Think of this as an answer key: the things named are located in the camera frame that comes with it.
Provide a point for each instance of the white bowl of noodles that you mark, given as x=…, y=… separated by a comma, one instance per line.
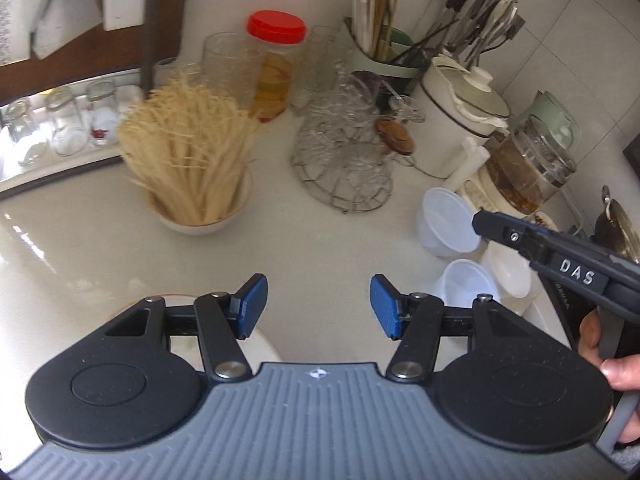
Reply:
x=187, y=150

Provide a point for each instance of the white electric cooking pot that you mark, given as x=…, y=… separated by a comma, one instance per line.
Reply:
x=450, y=120

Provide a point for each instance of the bundle of chopsticks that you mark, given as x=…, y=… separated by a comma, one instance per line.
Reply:
x=377, y=15

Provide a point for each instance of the textured glass tumbler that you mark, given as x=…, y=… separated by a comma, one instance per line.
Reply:
x=230, y=70
x=322, y=65

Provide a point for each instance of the white plate grey leaf print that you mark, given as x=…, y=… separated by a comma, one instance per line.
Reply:
x=260, y=350

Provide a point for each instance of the purple glass cup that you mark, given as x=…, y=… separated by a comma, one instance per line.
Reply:
x=372, y=87

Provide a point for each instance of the set of clear glass cups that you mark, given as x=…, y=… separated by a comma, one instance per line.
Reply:
x=340, y=130

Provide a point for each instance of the small patterned dish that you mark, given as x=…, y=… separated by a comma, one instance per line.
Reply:
x=545, y=220

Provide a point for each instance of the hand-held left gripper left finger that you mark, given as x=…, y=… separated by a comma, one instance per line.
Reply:
x=252, y=307

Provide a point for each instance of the person's right hand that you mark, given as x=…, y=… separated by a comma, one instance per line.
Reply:
x=620, y=375

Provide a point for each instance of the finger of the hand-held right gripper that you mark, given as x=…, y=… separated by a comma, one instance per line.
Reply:
x=500, y=230

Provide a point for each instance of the red lid plastic jar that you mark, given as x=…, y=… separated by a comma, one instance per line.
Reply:
x=275, y=60

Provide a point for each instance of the clear drinking glass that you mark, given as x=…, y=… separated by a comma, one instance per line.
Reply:
x=67, y=122
x=25, y=132

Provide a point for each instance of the clear glass red mark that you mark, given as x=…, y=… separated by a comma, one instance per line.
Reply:
x=102, y=112

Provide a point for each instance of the white bowl holding noodles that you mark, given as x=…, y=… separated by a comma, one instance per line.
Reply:
x=200, y=227

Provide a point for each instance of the textured glass cutting board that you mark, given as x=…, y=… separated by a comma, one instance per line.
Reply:
x=6, y=15

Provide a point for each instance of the grey cutting board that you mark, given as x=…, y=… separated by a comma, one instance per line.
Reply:
x=65, y=15

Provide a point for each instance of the glass electric kettle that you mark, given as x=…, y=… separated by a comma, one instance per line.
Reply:
x=530, y=170

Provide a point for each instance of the hanging utensil rack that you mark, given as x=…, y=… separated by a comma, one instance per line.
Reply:
x=475, y=15

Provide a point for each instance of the glass pitcher wooden lid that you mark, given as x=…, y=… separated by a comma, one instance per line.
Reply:
x=395, y=136

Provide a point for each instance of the metal pot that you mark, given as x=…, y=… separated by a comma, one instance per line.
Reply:
x=617, y=230

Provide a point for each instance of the dark metal dish rack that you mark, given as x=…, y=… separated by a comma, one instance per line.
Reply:
x=160, y=10

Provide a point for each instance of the translucent plastic bowl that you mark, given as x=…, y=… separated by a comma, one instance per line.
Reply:
x=467, y=280
x=445, y=222

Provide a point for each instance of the green chopstick holder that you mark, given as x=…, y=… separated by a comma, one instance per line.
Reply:
x=395, y=67

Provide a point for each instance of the tray of glass jars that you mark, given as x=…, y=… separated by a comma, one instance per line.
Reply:
x=75, y=167

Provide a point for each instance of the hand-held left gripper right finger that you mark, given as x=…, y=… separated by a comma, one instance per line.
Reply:
x=385, y=307

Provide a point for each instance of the white ceramic bowl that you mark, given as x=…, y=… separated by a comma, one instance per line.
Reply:
x=507, y=275

